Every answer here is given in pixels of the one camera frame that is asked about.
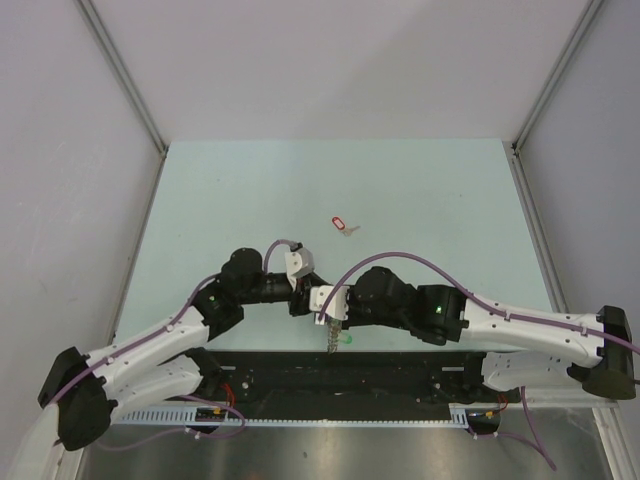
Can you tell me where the aluminium frame post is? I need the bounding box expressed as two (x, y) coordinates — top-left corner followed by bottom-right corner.
(73, 0), (168, 158)
(510, 0), (608, 155)

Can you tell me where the aluminium frame post left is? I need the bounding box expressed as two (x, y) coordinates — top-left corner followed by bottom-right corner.
(73, 0), (168, 158)

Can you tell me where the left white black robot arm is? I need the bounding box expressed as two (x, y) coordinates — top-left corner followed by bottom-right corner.
(38, 242), (345, 451)

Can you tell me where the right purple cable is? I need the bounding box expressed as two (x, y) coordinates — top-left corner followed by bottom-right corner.
(314, 250), (640, 471)

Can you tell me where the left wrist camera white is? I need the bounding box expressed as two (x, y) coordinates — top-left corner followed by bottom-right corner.
(285, 243), (315, 289)

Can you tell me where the slotted cable duct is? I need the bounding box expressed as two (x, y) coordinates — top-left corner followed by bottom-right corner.
(117, 396), (484, 428)

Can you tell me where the aluminium frame post right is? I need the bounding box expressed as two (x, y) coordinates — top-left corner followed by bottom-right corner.
(510, 0), (608, 155)

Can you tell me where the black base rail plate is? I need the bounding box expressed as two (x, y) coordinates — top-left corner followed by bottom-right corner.
(208, 350), (520, 405)

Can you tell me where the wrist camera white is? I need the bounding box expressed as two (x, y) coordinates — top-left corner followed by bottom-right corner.
(285, 243), (315, 289)
(309, 285), (349, 325)

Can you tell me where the key with red tag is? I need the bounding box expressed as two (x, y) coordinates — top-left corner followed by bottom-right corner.
(331, 216), (360, 237)

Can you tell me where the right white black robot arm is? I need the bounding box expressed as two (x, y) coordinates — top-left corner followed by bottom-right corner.
(346, 267), (636, 400)

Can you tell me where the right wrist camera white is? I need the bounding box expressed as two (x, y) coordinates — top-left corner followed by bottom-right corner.
(309, 285), (349, 325)

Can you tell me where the large keyring with many rings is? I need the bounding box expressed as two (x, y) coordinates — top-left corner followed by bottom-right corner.
(327, 319), (353, 354)

